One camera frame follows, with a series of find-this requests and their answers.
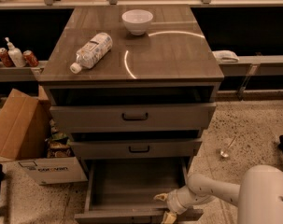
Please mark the white pump bottle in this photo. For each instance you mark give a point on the white pump bottle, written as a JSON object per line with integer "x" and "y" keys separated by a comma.
{"x": 15, "y": 54}

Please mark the grey drawer cabinet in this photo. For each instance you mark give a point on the grey drawer cabinet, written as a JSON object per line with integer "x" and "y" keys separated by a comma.
{"x": 170, "y": 64}

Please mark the open cardboard box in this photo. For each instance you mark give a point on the open cardboard box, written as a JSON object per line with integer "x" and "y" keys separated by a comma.
{"x": 24, "y": 128}

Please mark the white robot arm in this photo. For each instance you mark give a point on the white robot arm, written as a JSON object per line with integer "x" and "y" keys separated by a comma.
{"x": 259, "y": 197}

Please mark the right red soda can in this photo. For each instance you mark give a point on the right red soda can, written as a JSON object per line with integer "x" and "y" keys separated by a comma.
{"x": 30, "y": 58}

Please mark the snack bags in box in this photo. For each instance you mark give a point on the snack bags in box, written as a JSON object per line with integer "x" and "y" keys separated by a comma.
{"x": 58, "y": 144}

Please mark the folded white cloth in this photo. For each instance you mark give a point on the folded white cloth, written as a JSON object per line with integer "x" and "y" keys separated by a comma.
{"x": 226, "y": 56}

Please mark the white ceramic bowl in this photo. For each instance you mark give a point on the white ceramic bowl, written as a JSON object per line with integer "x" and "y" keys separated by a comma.
{"x": 137, "y": 21}

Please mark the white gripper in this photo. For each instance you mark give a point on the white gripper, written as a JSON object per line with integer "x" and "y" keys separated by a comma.
{"x": 173, "y": 202}

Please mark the clear plastic water bottle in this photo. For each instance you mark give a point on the clear plastic water bottle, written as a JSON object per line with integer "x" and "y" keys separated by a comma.
{"x": 92, "y": 52}

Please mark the grey drawer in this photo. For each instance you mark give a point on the grey drawer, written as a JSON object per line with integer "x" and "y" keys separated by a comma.
{"x": 130, "y": 149}
{"x": 132, "y": 118}
{"x": 122, "y": 191}

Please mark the red soda can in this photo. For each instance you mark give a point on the red soda can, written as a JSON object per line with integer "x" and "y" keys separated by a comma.
{"x": 30, "y": 58}
{"x": 5, "y": 59}

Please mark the left red soda can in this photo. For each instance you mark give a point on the left red soda can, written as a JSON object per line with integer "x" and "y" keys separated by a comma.
{"x": 5, "y": 59}

